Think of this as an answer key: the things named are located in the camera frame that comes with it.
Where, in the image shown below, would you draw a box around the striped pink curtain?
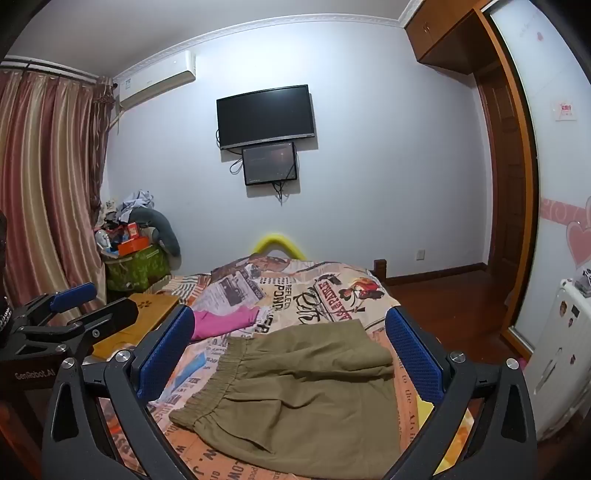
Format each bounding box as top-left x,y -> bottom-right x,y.
0,60 -> 116,317

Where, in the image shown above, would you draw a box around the white air conditioner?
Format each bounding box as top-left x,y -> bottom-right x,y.
113,50 -> 197,110

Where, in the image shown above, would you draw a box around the wooden overhead cabinet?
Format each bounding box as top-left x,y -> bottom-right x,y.
404,0 -> 491,75

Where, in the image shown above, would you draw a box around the large black wall television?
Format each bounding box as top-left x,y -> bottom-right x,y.
216,84 -> 317,151

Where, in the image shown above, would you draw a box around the small black wall monitor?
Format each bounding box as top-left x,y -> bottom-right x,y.
241,141 -> 297,186

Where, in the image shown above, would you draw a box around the white sliding door pink hearts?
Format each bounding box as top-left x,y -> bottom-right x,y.
489,0 -> 591,343

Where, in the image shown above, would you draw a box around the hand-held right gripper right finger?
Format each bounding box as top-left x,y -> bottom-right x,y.
383,305 -> 539,480

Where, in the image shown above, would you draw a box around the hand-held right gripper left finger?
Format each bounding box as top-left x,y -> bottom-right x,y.
41,305 -> 204,480

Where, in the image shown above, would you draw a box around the olive green pants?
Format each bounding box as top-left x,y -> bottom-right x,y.
168,319 -> 407,479

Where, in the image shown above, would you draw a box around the newspaper printed blanket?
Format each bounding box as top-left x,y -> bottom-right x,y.
92,256 -> 468,480

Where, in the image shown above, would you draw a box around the pink folded garment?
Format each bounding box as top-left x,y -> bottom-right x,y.
189,307 -> 262,342

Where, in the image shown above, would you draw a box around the brown wooden door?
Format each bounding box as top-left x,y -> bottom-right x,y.
475,9 -> 542,352
476,69 -> 525,280

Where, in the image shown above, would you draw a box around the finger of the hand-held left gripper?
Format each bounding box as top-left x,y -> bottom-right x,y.
18,298 -> 140,366
11,282 -> 99,325

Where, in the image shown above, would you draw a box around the grey plush pillow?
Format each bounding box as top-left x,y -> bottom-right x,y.
134,208 -> 182,257

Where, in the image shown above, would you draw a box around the pile of loose clothes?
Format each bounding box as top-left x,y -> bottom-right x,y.
117,189 -> 156,223

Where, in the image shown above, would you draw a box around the orange box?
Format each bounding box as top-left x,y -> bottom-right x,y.
117,237 -> 151,257

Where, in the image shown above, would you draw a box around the yellow foam arch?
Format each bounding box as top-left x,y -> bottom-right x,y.
252,234 -> 306,260

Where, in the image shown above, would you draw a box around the white appliance with stickers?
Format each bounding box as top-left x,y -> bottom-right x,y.
524,274 -> 591,445

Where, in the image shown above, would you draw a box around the wooden board with flower cutouts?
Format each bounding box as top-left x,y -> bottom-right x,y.
92,293 -> 181,361

